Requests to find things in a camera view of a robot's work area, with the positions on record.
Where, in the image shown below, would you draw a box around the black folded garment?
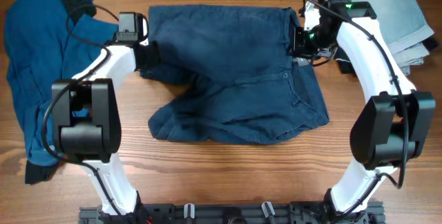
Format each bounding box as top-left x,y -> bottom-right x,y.
334,37 -> 439,75

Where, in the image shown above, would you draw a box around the light blue folded jeans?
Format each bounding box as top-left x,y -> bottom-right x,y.
352,0 -> 434,75

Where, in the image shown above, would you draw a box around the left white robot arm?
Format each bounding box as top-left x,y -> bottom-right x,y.
48,41 -> 160,223

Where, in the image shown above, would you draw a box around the dark navy denim shorts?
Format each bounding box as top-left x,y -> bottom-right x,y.
141,5 -> 329,144

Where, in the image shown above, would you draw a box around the blue shirt pile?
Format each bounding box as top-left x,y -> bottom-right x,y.
4,0 -> 117,167

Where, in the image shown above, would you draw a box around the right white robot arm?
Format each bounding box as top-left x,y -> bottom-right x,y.
295,1 -> 436,223

